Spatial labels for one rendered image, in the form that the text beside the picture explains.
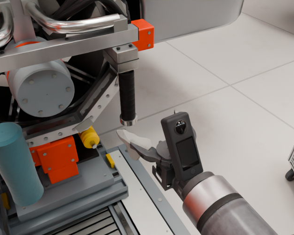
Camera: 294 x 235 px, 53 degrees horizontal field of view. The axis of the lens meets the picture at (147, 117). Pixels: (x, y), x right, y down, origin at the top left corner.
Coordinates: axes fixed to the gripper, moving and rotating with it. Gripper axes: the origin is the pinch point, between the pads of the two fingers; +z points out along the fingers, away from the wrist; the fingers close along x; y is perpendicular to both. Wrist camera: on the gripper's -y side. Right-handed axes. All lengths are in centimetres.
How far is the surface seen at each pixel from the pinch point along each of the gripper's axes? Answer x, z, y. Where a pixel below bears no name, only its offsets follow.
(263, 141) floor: 99, 35, 83
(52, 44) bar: -14.1, 12.1, -15.1
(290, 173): 87, 8, 77
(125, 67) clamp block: -0.7, 8.1, -8.3
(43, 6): -7, 55, -8
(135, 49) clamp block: 1.6, 8.2, -11.9
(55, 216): -24, 34, 68
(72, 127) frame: -10.8, 30.2, 22.0
